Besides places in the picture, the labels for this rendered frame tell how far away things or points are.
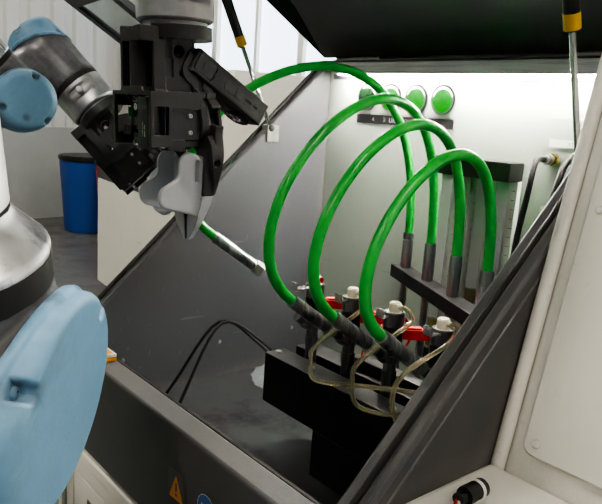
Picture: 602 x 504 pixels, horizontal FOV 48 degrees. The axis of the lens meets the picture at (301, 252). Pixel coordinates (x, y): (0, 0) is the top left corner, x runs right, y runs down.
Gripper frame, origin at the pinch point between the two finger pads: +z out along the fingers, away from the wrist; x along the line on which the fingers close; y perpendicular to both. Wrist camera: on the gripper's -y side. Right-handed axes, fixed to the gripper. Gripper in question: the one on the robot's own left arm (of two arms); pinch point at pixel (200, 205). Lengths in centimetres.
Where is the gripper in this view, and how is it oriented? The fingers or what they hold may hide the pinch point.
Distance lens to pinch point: 101.9
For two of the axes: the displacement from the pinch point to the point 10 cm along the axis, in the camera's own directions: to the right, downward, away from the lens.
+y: -7.5, 6.6, -0.9
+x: 1.1, -0.2, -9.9
